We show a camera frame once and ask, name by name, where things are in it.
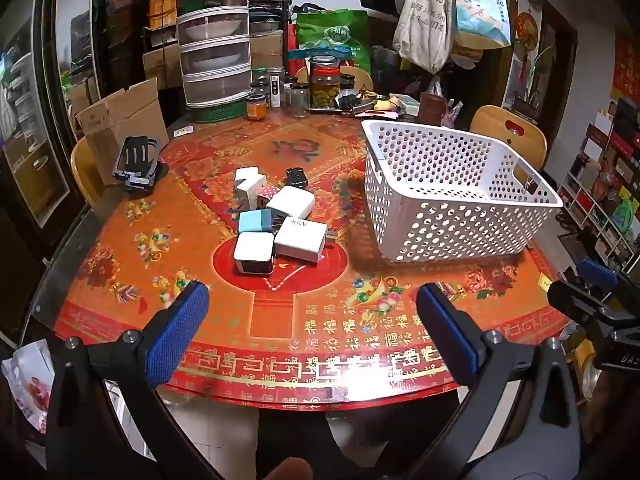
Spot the wooden chair slotted back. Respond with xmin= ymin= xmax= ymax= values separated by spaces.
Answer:
xmin=470 ymin=105 xmax=548 ymax=171

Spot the green plastic tray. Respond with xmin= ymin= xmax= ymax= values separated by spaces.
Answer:
xmin=187 ymin=100 xmax=251 ymax=123

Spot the black phone stand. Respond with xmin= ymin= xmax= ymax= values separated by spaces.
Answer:
xmin=112 ymin=135 xmax=168 ymax=193

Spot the clear stacked dish cover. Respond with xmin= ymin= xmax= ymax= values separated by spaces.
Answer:
xmin=175 ymin=0 xmax=251 ymax=110

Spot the light blue printed tote bag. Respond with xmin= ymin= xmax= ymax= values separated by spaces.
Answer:
xmin=450 ymin=0 xmax=513 ymax=51

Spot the green shopping bag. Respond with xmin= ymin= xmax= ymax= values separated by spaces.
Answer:
xmin=296 ymin=9 xmax=373 ymax=73

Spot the white tote bag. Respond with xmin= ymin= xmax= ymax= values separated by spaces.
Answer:
xmin=392 ymin=0 xmax=453 ymax=75

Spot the red wall poster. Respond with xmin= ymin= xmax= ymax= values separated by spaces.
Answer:
xmin=612 ymin=30 xmax=640 ymax=106

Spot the white and black charger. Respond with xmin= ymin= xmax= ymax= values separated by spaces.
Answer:
xmin=233 ymin=231 xmax=276 ymax=276

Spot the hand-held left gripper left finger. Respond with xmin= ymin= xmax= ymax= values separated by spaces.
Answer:
xmin=45 ymin=280 xmax=227 ymax=480

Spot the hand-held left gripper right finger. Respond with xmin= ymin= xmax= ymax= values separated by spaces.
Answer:
xmin=395 ymin=282 xmax=583 ymax=480

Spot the light blue charger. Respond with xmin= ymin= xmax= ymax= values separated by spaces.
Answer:
xmin=237 ymin=210 xmax=275 ymax=235

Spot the brown mug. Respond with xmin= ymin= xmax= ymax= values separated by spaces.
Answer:
xmin=419 ymin=92 xmax=447 ymax=126

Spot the brown cardboard box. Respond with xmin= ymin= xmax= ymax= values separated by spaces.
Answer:
xmin=142 ymin=42 xmax=183 ymax=91

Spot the cubby shelf with boxes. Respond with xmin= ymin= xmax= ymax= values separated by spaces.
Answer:
xmin=555 ymin=100 xmax=640 ymax=266

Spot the white printed plastic bag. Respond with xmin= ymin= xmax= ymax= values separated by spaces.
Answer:
xmin=0 ymin=340 xmax=56 ymax=433

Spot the wooden chair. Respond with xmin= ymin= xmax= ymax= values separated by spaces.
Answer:
xmin=341 ymin=65 xmax=375 ymax=93
xmin=70 ymin=137 xmax=108 ymax=208

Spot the empty clear glass jar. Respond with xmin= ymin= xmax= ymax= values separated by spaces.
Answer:
xmin=289 ymin=82 xmax=310 ymax=118

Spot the open cardboard box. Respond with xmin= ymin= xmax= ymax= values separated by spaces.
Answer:
xmin=75 ymin=77 xmax=171 ymax=186

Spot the white charger grey print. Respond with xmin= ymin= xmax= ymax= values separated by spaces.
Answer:
xmin=274 ymin=216 xmax=329 ymax=264

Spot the pickle jar red lid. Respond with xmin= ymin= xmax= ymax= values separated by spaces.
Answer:
xmin=308 ymin=55 xmax=342 ymax=109

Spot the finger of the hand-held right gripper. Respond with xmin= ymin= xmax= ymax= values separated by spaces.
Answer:
xmin=546 ymin=280 xmax=615 ymax=322
xmin=577 ymin=259 xmax=621 ymax=301

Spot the white perforated plastic basket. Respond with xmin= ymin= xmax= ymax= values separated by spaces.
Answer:
xmin=361 ymin=119 xmax=565 ymax=263

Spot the red printed tablecloth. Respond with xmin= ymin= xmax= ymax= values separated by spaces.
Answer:
xmin=55 ymin=105 xmax=571 ymax=406

